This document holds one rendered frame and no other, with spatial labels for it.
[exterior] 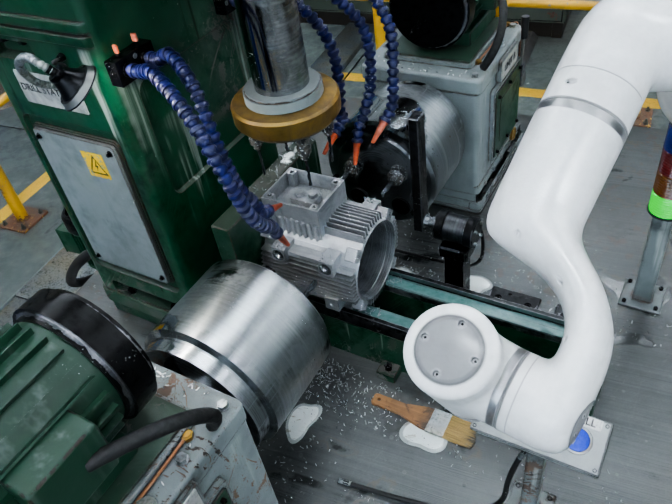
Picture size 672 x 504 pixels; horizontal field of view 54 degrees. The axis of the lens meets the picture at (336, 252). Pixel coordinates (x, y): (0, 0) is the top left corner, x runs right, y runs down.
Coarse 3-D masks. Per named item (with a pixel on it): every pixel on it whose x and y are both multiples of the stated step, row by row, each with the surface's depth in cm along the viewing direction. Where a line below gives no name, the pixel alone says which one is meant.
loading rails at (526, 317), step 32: (384, 288) 130; (416, 288) 128; (448, 288) 126; (352, 320) 125; (384, 320) 121; (512, 320) 119; (544, 320) 118; (352, 352) 133; (384, 352) 127; (544, 352) 119
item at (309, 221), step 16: (288, 176) 123; (304, 176) 123; (320, 176) 121; (272, 192) 120; (288, 192) 123; (304, 192) 120; (336, 192) 117; (288, 208) 116; (304, 208) 114; (320, 208) 114; (288, 224) 119; (304, 224) 117; (320, 224) 115
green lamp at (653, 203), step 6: (654, 198) 117; (660, 198) 115; (654, 204) 117; (660, 204) 116; (666, 204) 115; (654, 210) 117; (660, 210) 116; (666, 210) 116; (660, 216) 117; (666, 216) 117
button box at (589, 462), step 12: (588, 420) 84; (600, 420) 84; (480, 432) 89; (492, 432) 88; (588, 432) 84; (600, 432) 84; (516, 444) 86; (600, 444) 83; (540, 456) 88; (552, 456) 84; (564, 456) 84; (576, 456) 84; (588, 456) 83; (600, 456) 83; (576, 468) 83; (588, 468) 83; (600, 468) 82
